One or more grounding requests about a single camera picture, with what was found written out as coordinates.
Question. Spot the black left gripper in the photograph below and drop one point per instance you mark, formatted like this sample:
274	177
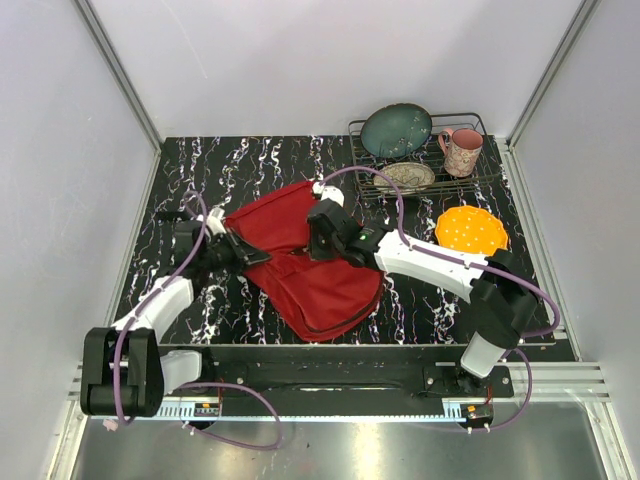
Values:
241	255

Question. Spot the yellow polka dot plate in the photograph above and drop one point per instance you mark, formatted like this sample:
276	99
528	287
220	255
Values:
471	229

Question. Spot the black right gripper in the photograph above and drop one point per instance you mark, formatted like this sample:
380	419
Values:
316	252

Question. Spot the pink patterned mug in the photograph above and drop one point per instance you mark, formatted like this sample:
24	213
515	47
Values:
461	149

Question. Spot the aluminium frame rail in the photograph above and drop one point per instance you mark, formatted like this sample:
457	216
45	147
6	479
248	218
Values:
106	48

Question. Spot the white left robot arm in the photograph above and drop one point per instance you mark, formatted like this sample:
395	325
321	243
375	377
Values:
124	375

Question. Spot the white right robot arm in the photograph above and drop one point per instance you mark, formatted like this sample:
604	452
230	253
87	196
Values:
502	303

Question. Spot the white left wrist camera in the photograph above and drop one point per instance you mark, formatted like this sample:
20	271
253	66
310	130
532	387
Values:
214	222

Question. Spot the speckled cream plate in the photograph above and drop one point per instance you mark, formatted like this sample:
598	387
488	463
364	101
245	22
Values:
409	177

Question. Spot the grey wire dish rack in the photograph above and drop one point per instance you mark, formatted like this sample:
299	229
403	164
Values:
487	168

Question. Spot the teal glazed plate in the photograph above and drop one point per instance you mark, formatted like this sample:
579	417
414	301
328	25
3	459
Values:
396	130

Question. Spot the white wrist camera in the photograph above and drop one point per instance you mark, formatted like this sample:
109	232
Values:
214	222
323	192

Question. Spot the red student backpack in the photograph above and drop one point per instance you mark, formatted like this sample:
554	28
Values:
318	300

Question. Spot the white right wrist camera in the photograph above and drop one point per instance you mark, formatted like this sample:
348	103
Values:
323	192

